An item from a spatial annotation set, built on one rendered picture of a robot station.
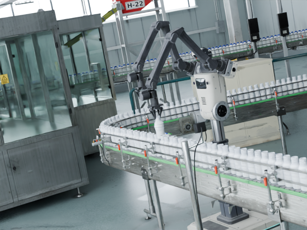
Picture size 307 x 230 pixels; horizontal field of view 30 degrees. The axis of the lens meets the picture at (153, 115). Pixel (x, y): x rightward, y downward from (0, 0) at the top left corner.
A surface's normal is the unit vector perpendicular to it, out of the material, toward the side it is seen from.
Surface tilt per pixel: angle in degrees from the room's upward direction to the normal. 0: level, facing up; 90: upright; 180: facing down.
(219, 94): 101
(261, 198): 90
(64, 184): 90
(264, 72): 90
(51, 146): 90
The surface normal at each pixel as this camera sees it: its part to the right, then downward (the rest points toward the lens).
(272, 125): 0.18, 0.10
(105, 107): 0.48, 0.05
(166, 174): -0.86, 0.23
